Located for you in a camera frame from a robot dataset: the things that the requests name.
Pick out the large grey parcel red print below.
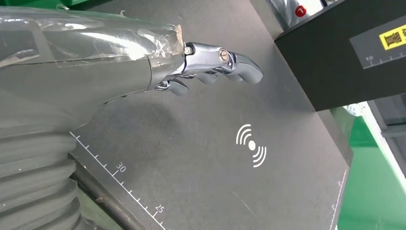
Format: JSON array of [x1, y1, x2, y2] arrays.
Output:
[[266, 0, 337, 32]]

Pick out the green plastic crate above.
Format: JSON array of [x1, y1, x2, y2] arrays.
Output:
[[0, 0, 96, 10]]

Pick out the black scanner column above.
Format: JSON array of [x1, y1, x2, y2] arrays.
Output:
[[274, 0, 406, 112]]

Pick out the dark cabinet doors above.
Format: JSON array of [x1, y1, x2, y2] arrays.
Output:
[[367, 93, 406, 138]]

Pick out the black scanner base plate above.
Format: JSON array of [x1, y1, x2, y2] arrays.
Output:
[[68, 0, 353, 230]]

